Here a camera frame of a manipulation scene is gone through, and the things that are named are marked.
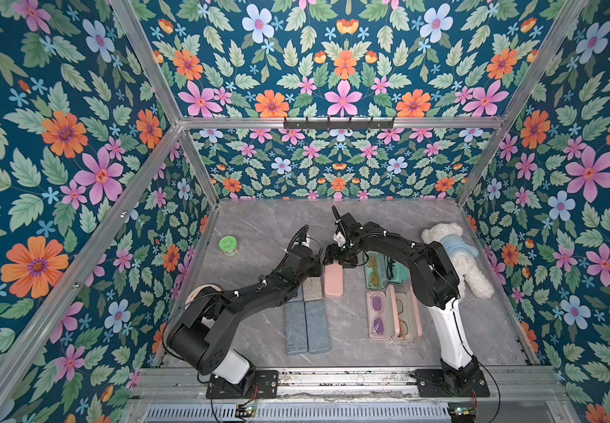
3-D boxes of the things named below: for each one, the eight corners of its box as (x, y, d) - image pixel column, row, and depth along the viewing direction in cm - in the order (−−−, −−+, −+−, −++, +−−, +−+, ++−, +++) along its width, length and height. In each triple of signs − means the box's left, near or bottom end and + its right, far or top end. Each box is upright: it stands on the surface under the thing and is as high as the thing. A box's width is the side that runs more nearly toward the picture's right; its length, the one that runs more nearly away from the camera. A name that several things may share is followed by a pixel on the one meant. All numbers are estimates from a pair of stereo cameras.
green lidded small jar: (220, 256, 103) (216, 249, 100) (224, 242, 108) (220, 235, 104) (237, 255, 103) (233, 249, 100) (240, 242, 108) (237, 235, 104)
